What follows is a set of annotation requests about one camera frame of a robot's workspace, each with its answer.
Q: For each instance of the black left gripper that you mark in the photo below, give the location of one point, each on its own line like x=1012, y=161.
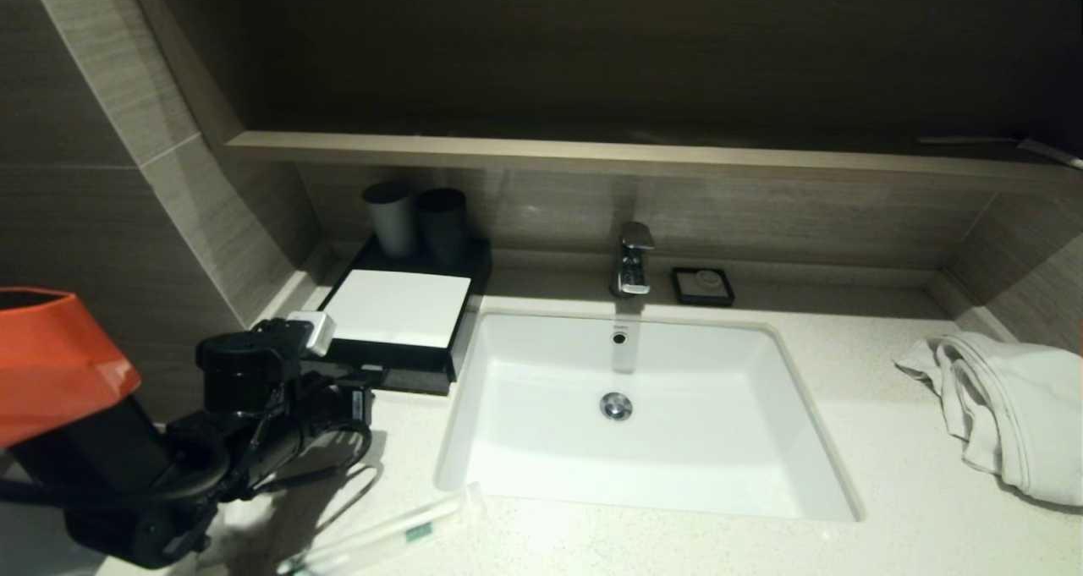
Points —
x=326, y=411

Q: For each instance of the black amenity drawer box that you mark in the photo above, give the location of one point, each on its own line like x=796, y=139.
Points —
x=474, y=288

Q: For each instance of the clear green-print toothbrush packet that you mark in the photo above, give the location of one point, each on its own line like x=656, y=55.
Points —
x=389, y=535

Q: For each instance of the grey tumbler cup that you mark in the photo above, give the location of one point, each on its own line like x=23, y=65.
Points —
x=391, y=221

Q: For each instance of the black tumbler cup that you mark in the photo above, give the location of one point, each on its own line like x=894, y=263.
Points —
x=443, y=225

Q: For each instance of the chrome sink drain stopper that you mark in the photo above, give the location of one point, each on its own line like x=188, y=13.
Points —
x=616, y=406

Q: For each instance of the chrome faucet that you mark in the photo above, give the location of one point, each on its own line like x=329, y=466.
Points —
x=633, y=259

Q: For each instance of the black square soap dish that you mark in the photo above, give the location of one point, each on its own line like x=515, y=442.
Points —
x=678, y=288

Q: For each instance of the white ceramic sink basin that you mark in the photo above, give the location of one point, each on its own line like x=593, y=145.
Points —
x=702, y=441

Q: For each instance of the round white soap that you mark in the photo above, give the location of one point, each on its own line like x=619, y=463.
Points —
x=706, y=283

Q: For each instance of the white folded towel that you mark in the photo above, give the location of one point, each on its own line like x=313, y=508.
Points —
x=1015, y=415

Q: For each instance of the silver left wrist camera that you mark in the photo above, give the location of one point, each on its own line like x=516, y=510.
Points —
x=311, y=332

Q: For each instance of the wooden wall shelf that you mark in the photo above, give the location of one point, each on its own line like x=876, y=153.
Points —
x=592, y=155

